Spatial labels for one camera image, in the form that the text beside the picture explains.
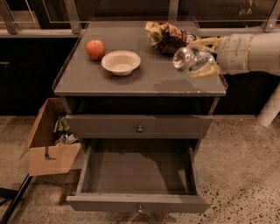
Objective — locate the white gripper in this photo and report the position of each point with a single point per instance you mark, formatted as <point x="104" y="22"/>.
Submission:
<point x="233" y="53"/>

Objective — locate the silver 7up can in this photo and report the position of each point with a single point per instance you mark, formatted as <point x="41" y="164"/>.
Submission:
<point x="191" y="59"/>

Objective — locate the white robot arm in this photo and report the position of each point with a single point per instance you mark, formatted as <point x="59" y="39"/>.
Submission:
<point x="264" y="53"/>

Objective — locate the grey drawer cabinet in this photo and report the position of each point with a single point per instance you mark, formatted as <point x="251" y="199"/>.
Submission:
<point x="155" y="88"/>

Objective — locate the round brass drawer knob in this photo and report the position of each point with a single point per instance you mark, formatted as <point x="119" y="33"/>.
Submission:
<point x="139" y="129"/>

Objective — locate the closed grey top drawer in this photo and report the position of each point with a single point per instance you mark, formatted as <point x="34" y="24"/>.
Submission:
<point x="125" y="126"/>

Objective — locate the open grey middle drawer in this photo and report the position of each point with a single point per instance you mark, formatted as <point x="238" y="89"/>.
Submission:
<point x="139" y="175"/>

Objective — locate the brown chip bag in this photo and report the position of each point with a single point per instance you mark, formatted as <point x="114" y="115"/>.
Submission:
<point x="167" y="38"/>

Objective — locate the white paper bowl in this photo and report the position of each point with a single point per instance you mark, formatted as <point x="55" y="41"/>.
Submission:
<point x="120" y="63"/>

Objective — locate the red apple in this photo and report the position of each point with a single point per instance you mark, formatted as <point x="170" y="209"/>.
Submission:
<point x="95" y="49"/>

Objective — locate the green snack packet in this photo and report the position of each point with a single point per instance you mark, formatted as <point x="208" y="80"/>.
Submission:
<point x="61" y="126"/>

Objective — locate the crumpled clear wrapper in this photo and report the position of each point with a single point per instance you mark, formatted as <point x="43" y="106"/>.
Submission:
<point x="65" y="139"/>

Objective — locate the cardboard box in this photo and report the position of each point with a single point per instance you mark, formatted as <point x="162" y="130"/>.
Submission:
<point x="45" y="157"/>

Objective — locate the black metal floor bar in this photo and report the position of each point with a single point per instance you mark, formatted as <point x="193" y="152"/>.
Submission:
<point x="14" y="196"/>

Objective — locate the brass bottom drawer handle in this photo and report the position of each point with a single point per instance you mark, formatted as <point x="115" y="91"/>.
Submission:
<point x="141" y="217"/>

